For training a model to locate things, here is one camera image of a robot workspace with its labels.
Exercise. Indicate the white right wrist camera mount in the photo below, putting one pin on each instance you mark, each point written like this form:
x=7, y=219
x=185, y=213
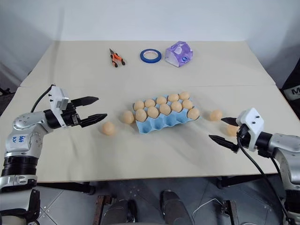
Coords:
x=252, y=119

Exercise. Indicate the orange black pliers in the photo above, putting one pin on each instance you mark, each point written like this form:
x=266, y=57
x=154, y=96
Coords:
x=116, y=58

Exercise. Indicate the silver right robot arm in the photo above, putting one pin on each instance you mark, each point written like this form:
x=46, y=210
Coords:
x=283, y=145

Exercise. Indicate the beige table cloth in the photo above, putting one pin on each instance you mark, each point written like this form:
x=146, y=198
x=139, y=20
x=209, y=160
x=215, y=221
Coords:
x=164, y=154

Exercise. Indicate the black case with white label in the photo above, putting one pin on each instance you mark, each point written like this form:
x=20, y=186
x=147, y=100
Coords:
x=291, y=89

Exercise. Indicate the dark rounded shape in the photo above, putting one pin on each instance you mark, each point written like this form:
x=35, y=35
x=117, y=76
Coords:
x=172, y=207
x=119, y=212

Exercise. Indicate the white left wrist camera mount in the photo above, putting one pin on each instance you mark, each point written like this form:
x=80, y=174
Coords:
x=56, y=95

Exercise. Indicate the blue tape roll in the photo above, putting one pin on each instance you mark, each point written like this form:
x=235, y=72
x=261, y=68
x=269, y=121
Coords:
x=143, y=57

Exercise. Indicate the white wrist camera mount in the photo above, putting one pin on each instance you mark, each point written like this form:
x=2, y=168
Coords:
x=252, y=119
x=56, y=95

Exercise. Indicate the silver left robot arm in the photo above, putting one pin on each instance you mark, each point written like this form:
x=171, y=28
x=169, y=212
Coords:
x=22, y=140

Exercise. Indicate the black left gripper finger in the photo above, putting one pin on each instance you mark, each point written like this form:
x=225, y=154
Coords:
x=93, y=118
x=87, y=100

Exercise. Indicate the black table leg with caster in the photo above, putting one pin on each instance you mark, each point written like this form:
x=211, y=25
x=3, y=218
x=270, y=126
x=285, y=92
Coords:
x=77, y=186
x=236, y=180

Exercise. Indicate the blue egg carton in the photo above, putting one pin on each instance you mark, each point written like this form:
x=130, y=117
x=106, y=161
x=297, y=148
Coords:
x=161, y=123

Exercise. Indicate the purple white tissue pack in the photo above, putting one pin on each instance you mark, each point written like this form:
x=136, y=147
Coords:
x=179, y=54

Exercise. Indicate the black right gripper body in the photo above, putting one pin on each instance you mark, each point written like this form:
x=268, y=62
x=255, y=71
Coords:
x=244, y=138

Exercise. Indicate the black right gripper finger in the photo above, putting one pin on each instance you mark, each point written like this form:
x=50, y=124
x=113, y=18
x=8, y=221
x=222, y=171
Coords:
x=222, y=140
x=230, y=121

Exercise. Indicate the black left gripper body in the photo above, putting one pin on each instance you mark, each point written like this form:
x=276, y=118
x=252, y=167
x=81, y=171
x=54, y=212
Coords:
x=70, y=116

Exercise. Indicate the rusty metal bracket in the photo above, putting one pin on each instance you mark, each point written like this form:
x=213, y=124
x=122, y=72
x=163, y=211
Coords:
x=230, y=211
x=100, y=208

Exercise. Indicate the tan egg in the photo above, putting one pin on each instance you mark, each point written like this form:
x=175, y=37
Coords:
x=152, y=111
x=128, y=117
x=150, y=103
x=187, y=104
x=173, y=97
x=184, y=95
x=108, y=128
x=215, y=115
x=140, y=114
x=232, y=130
x=176, y=106
x=164, y=109
x=161, y=100
x=139, y=104
x=193, y=113

